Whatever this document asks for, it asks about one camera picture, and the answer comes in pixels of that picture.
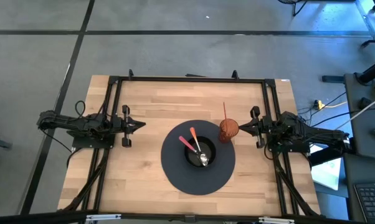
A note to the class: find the black aluminium table frame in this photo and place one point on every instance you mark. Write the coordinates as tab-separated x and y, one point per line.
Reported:
190	79

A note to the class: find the grey desk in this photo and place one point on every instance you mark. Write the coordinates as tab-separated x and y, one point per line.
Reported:
362	93

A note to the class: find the silver frame bracket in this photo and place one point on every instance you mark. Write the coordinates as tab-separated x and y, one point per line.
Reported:
276	220
103	217

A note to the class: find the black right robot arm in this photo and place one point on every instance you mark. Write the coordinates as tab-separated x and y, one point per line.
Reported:
315	133

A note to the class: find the black computer keyboard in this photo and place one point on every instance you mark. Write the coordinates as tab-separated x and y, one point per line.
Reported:
372	202

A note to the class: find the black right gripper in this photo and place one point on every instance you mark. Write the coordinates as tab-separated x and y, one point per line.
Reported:
258	127

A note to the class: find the white box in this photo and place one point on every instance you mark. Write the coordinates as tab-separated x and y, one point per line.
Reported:
326	174

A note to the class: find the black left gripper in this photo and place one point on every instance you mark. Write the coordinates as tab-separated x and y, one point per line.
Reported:
126	126

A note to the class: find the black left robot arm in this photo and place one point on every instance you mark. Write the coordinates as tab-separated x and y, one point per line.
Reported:
69	121

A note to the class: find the yellow power plug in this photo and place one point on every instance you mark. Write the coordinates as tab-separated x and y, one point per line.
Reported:
319	104

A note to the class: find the red drinking straw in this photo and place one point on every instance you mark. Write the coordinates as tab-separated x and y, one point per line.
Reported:
224	110

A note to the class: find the round dark woven placemat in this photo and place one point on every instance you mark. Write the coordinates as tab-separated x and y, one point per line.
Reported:
181	174

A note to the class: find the orange faceted plastic tumbler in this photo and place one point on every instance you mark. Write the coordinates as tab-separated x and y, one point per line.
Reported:
229	130

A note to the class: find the black bowl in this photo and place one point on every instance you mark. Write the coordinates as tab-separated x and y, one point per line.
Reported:
210	151

